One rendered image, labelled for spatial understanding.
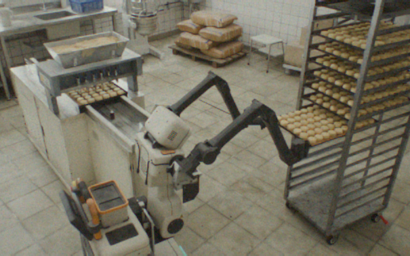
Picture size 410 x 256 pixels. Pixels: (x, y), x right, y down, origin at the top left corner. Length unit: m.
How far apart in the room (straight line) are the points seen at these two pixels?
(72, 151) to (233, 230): 1.40
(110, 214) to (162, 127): 0.50
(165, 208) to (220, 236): 1.05
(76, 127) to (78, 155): 0.25
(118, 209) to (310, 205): 1.74
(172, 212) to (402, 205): 2.22
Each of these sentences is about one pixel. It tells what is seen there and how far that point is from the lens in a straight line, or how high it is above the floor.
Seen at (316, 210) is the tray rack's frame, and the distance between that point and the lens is 3.23.
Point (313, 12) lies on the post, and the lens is 2.63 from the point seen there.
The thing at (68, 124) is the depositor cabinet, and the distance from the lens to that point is 3.08.
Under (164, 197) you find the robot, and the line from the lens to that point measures 2.14.
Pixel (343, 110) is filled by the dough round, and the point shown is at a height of 1.06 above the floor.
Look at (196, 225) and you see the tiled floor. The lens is 3.19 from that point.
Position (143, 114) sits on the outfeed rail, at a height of 0.88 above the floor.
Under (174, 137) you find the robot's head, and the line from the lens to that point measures 1.91.
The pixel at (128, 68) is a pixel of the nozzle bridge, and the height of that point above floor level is 1.07.
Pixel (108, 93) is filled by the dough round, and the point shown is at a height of 0.91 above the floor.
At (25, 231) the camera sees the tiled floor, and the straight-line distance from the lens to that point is 3.42.
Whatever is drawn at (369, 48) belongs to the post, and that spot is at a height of 1.53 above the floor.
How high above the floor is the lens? 2.22
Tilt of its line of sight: 30 degrees down
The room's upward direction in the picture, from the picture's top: straight up
